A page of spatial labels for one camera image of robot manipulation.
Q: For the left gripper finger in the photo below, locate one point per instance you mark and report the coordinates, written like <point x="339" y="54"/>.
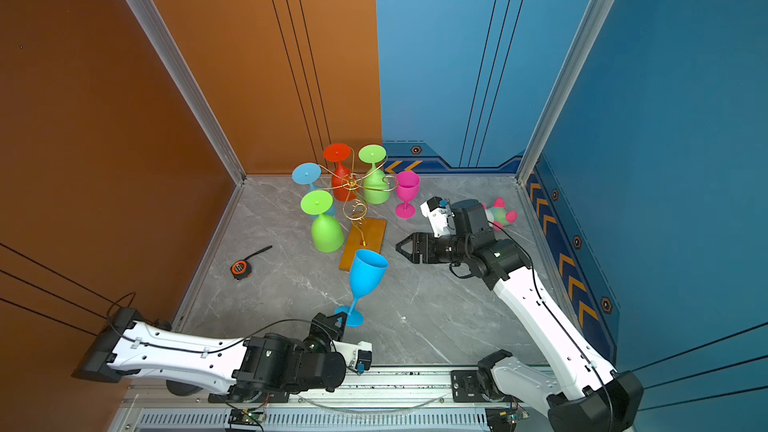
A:
<point x="338" y="322"/>
<point x="322" y="325"/>

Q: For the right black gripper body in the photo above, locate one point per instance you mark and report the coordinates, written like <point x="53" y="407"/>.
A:
<point x="447" y="249"/>

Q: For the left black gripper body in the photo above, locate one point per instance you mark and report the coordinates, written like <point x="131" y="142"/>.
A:
<point x="322" y="345"/>

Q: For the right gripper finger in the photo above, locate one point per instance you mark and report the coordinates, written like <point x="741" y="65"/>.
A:
<point x="414" y="255"/>
<point x="411" y="242"/>

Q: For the pink wine glass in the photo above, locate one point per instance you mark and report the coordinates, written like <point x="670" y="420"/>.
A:
<point x="408" y="183"/>

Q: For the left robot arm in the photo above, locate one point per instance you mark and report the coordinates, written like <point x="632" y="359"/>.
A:
<point x="236" y="369"/>

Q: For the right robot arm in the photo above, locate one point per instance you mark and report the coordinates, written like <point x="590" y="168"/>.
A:
<point x="583" y="391"/>

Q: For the wooden rack base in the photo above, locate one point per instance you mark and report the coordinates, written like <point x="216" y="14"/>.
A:
<point x="367" y="234"/>

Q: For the back green wine glass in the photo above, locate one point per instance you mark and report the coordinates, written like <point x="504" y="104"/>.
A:
<point x="375" y="187"/>

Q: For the green wine glass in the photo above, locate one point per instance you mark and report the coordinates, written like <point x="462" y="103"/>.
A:
<point x="326" y="231"/>
<point x="375" y="187"/>

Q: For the front green wine glass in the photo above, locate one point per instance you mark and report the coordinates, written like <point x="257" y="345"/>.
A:
<point x="326" y="231"/>

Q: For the red wine glass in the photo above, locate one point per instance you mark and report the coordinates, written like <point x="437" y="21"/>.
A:
<point x="337" y="153"/>

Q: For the light blue wine glass left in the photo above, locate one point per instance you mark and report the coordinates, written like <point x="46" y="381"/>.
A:
<point x="306" y="174"/>

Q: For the white pink plush toy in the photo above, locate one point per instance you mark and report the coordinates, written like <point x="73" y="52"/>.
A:
<point x="499" y="215"/>

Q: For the orange black tape measure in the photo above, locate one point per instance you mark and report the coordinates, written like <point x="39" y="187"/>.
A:
<point x="241" y="269"/>

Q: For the left circuit board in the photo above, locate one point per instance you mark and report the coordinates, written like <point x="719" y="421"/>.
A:
<point x="245" y="420"/>

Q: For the circuit board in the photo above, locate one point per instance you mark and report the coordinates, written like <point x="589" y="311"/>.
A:
<point x="245" y="420"/>
<point x="504" y="419"/>

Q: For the right circuit board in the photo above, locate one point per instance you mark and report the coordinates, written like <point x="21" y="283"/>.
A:
<point x="504" y="419"/>

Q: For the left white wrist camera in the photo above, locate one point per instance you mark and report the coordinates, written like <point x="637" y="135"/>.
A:
<point x="358" y="357"/>

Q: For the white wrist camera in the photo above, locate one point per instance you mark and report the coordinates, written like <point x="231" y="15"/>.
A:
<point x="358" y="357"/>
<point x="440" y="216"/>

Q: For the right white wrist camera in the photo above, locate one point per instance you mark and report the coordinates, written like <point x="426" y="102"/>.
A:
<point x="440" y="216"/>

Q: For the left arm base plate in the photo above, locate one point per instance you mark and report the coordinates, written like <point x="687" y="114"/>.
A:
<point x="264" y="396"/>

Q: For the gold wire glass rack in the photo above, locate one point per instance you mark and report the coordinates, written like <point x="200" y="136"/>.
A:
<point x="357" y="209"/>

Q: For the aluminium front rail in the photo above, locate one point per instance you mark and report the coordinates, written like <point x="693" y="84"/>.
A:
<point x="385" y="398"/>

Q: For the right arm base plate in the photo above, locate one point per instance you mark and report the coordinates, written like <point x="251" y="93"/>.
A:
<point x="472" y="386"/>

